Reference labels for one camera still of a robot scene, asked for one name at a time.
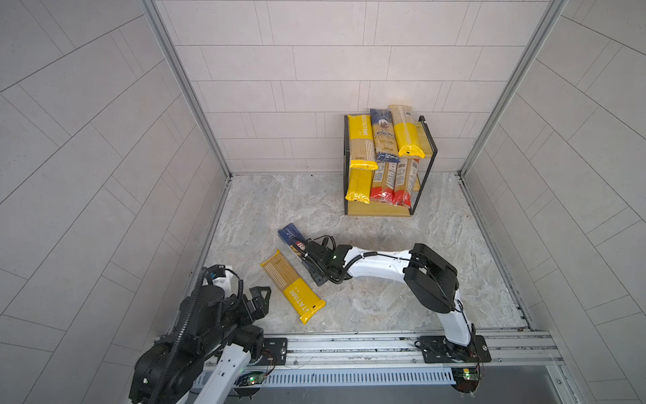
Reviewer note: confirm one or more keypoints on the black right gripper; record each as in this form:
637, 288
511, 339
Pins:
312, 268

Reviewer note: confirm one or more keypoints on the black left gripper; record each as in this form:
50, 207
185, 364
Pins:
262, 305

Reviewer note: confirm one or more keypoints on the dark blue pasta box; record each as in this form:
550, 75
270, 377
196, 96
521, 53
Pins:
297, 243

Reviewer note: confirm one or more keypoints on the yellow pastatime pasta pack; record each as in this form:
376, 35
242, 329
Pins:
301, 297

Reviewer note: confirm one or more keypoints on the red spaghetti pack top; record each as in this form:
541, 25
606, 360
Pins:
383, 185

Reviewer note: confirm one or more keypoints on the red spaghetti pack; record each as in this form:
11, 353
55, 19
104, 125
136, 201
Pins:
405, 179
383, 185

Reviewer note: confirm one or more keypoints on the yellow kraft pasta pack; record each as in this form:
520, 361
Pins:
359, 185
406, 133

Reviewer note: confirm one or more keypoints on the yellow pasta pack wholewheat spaghetti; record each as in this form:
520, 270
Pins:
361, 144

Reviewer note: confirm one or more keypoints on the blue clear spaghetti pack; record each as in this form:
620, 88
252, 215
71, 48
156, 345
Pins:
384, 139

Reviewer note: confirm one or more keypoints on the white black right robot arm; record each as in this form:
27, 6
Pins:
429, 277

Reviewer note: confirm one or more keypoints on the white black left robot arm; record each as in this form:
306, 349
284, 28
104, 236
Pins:
167, 370

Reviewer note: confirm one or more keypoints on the left circuit board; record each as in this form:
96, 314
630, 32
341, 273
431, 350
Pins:
251, 379

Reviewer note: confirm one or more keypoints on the circuit board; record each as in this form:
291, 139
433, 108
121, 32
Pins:
466, 380
251, 379

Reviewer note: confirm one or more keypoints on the right circuit board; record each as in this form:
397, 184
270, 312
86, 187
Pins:
466, 380

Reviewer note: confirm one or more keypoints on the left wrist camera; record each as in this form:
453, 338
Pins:
221, 276

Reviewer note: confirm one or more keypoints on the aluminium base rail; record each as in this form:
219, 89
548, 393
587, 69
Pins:
498, 347

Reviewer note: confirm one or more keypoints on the wooden shelf black metal frame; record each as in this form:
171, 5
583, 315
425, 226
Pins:
381, 209

